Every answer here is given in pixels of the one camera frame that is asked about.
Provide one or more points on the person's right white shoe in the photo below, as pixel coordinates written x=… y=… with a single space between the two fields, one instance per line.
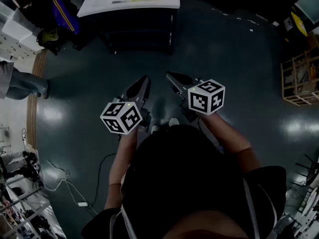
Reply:
x=174 y=121

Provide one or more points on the person's white shoe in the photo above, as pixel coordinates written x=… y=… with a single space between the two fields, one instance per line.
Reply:
x=155 y=129
x=174 y=121

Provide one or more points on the pale blue panel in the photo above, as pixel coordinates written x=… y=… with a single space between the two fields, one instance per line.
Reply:
x=309 y=1

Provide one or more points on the black clothes pile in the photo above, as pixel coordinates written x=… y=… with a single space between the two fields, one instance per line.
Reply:
x=37 y=6

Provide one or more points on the person's black shirt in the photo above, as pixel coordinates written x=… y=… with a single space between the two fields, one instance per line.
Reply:
x=179 y=183

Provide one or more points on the person's right forearm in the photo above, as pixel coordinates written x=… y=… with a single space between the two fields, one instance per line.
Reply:
x=229 y=136

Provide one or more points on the yellow green bag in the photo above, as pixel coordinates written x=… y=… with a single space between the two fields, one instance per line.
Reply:
x=48 y=37

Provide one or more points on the white power adapter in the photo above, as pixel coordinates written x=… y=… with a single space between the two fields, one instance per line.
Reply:
x=82 y=204

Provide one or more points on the white sink basin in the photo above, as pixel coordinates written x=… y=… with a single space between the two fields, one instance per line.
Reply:
x=104 y=6

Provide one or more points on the white drawer cabinet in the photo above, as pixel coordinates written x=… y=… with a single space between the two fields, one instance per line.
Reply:
x=17 y=31

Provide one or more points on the person's left white shoe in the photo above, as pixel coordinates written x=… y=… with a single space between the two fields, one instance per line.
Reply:
x=155 y=129

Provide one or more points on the wooden shelf rack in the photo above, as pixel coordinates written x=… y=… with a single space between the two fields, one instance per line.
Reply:
x=299 y=83

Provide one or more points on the white paper sign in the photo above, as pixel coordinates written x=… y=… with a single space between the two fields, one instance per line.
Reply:
x=288 y=24

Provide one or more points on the white workbench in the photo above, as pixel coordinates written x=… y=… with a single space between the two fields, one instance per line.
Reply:
x=304 y=215

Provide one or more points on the yellow sign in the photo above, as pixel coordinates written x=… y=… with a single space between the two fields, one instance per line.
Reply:
x=299 y=24

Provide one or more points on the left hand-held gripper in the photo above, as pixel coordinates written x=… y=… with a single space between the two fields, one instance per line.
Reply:
x=120 y=118

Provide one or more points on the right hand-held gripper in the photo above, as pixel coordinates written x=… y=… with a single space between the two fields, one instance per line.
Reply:
x=205 y=97

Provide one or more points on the black folding chair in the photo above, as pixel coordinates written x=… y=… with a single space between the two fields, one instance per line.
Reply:
x=310 y=170

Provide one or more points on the person's left forearm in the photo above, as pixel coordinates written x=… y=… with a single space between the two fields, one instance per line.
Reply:
x=119 y=163

